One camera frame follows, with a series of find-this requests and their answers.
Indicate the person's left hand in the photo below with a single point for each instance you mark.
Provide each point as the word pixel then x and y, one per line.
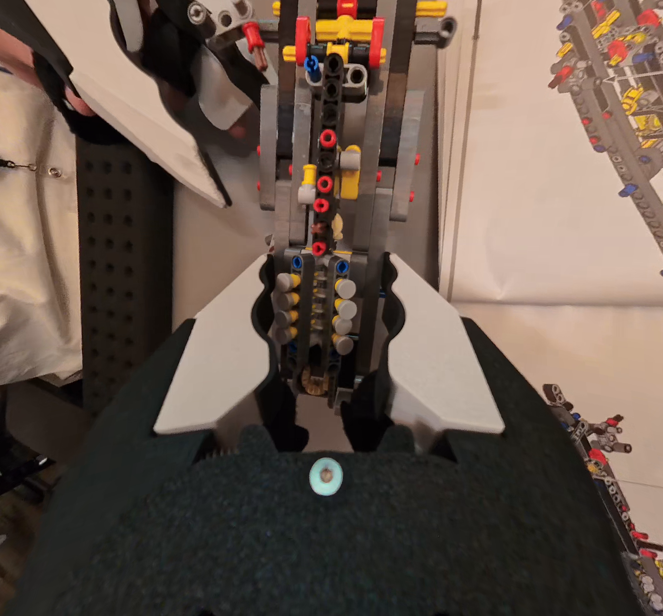
pixel 236 131

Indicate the lego instruction booklet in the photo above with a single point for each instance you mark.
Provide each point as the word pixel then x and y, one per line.
pixel 544 160

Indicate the lego technic car chassis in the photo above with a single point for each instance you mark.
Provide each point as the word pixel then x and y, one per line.
pixel 331 108

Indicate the person's white jacket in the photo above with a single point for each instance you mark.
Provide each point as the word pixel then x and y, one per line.
pixel 31 263

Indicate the black perforated board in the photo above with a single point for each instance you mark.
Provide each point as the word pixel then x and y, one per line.
pixel 124 274

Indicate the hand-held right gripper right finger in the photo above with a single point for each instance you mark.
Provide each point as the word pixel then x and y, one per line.
pixel 440 367

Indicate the light grey lego connector assembly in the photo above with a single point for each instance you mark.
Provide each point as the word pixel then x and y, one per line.
pixel 243 15

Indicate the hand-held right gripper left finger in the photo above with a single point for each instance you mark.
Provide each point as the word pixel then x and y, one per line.
pixel 217 367

